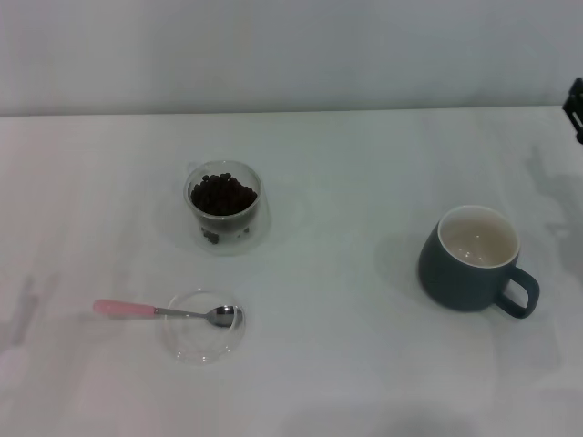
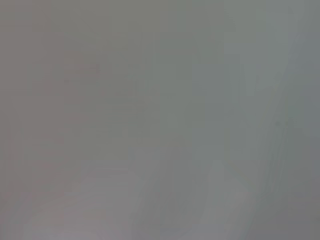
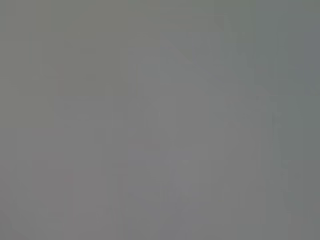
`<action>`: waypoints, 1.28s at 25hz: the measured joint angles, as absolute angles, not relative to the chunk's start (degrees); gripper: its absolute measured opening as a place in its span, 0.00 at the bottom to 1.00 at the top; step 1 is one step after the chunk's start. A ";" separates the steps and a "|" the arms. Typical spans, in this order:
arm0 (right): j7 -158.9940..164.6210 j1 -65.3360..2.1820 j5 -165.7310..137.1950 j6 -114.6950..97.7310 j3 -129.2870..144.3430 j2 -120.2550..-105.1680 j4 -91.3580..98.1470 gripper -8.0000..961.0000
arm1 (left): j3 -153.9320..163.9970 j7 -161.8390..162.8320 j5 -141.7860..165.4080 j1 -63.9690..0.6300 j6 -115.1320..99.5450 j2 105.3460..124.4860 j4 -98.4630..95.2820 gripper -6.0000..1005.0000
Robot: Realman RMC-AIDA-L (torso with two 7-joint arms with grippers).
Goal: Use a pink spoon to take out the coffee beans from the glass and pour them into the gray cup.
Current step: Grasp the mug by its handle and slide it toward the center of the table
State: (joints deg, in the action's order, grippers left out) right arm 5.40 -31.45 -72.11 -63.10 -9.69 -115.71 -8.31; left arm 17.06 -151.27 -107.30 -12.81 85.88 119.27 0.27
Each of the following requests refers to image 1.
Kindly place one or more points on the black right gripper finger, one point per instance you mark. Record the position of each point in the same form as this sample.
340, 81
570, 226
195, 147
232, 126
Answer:
576, 109

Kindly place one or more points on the dark teal ceramic mug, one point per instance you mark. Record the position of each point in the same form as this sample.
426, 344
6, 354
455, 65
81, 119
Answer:
451, 287

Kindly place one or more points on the dark coffee beans pile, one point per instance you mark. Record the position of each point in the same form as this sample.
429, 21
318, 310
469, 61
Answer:
223, 196

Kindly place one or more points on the clear glass saucer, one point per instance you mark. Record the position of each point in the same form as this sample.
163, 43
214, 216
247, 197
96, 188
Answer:
196, 346

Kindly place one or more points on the clear double-wall glass cup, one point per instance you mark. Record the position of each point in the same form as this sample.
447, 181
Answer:
228, 242

